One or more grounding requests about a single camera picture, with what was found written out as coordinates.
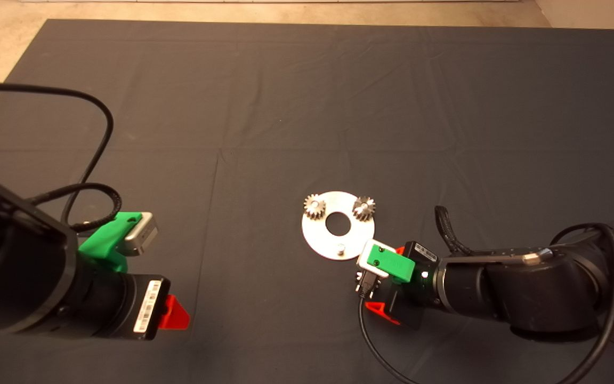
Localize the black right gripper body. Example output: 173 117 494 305
386 241 443 329

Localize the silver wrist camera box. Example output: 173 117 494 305
123 212 159 257
357 240 395 279

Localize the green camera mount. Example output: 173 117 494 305
367 243 416 284
79 212 143 273

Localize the green left camera mount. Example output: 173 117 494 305
79 212 143 273

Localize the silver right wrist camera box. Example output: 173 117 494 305
357 240 395 279

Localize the bright steel planetary gear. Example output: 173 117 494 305
303 194 327 220

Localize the round metal carrier plate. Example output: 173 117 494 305
302 191 376 261

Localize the braided black left arm cable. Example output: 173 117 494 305
29 183 123 233

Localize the green right camera mount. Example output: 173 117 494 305
367 243 416 284

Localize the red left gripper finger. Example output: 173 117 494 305
159 295 191 330

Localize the smooth black left camera cable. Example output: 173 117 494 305
0 82 115 225

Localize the dark steel planetary gear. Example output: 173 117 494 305
352 196 376 221

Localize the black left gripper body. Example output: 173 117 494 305
77 271 172 341

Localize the dark grey table cloth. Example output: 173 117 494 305
0 20 614 384

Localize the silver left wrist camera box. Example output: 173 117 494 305
123 212 159 257

